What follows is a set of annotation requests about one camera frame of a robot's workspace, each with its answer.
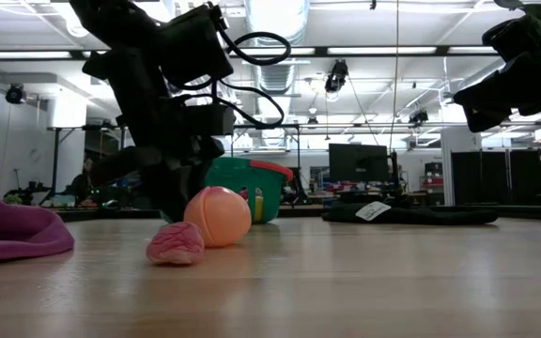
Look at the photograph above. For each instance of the black computer monitor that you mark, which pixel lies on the black computer monitor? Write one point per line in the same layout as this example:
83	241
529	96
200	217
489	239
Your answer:
357	162

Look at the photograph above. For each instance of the large pink bumpy toy fruit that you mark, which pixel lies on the large pink bumpy toy fruit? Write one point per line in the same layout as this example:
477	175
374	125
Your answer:
175	244

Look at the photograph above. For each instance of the black partition panels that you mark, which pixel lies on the black partition panels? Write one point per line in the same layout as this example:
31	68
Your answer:
510	178

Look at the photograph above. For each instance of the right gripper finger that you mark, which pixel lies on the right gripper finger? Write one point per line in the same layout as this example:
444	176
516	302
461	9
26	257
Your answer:
491	94
484	119

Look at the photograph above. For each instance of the overhead LED light bar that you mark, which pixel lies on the overhead LED light bar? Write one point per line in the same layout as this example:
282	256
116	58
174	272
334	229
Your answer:
378	50

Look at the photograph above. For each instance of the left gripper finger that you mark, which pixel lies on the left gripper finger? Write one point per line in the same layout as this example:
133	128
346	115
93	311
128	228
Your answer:
190	183
158	192

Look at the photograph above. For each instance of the black cloth with white tag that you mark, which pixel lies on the black cloth with white tag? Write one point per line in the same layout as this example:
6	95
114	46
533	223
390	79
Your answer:
439	216

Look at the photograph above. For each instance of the orange toy peach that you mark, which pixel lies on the orange toy peach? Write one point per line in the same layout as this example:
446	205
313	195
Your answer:
219	216

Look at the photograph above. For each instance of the silver ventilation duct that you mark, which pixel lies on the silver ventilation duct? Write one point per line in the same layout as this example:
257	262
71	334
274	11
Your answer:
275	80

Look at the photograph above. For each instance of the person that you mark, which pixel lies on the person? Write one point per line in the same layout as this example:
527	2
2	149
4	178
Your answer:
82	185

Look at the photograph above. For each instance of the black aluminium table frame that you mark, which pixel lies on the black aluminium table frame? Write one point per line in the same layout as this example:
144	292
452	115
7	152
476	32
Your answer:
533	212

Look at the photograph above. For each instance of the black ceiling spotlight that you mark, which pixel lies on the black ceiling spotlight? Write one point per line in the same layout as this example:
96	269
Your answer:
336	77
15	94
418	116

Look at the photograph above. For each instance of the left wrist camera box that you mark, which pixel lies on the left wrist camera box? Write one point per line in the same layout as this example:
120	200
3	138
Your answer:
211	119

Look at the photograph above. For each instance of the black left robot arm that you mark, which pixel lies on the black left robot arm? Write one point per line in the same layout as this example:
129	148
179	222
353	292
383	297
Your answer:
129	70

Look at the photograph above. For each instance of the pink cloth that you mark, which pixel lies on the pink cloth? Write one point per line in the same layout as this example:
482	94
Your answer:
7	230

